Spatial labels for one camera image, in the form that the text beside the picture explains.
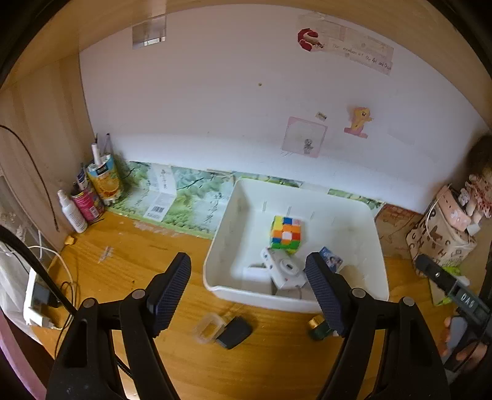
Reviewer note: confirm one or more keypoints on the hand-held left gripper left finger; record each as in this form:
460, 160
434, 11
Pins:
171, 296

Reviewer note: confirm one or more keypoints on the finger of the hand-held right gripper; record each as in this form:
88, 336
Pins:
436, 273

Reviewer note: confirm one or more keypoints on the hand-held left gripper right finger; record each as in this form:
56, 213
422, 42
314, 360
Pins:
326, 296

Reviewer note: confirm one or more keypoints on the blue photo card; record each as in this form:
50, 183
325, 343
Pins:
331, 258

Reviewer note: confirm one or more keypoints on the white instant camera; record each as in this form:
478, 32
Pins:
286, 269

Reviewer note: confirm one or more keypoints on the colourful puzzle cube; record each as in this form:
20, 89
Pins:
286, 234

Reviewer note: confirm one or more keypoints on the white power adapter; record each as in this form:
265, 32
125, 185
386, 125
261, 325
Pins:
255, 273

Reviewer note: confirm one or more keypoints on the white plastic storage bin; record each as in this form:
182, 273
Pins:
246, 230

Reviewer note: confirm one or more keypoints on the person's right hand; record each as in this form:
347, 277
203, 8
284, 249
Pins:
471, 355

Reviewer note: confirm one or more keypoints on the green bottle with gold cap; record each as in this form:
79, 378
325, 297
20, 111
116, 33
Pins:
318, 329

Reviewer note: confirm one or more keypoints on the patterned paper bag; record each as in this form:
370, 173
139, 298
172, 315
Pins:
430, 234

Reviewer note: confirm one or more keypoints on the small clear plastic box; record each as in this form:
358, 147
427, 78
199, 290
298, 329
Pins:
207, 329

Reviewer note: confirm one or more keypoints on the brown printed sheet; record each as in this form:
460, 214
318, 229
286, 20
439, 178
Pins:
396, 227

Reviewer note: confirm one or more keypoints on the pink box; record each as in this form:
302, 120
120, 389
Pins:
453, 209

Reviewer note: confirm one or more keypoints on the black case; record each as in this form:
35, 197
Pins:
234, 332

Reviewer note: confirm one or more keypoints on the doll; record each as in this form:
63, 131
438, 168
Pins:
480, 184

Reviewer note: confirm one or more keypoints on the green printed poster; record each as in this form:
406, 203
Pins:
184, 196

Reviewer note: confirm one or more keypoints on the small yellow object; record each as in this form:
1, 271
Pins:
69, 240

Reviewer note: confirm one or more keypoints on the pink can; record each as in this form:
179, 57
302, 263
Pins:
90, 204

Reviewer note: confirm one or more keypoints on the black plug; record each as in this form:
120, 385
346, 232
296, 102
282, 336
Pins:
46, 295

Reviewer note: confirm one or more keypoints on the white spray bottle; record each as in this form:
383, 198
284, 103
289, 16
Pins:
73, 215

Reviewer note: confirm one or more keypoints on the orange fruit print cup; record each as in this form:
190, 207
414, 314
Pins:
105, 180

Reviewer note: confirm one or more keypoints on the white power strip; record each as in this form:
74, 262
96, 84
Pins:
32, 304

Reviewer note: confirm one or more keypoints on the pink picture card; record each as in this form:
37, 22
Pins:
303, 136

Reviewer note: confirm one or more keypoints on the wooden desk hutch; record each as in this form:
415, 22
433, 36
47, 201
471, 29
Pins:
46, 127

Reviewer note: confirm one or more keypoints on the taped paper note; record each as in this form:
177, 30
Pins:
361, 48

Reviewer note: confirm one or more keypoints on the yellow pony wall sticker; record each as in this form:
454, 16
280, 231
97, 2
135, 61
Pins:
359, 121

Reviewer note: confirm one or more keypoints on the small white wall sticker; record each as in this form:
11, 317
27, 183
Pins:
321, 115

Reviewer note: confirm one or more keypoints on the red wall sticker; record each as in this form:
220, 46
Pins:
309, 38

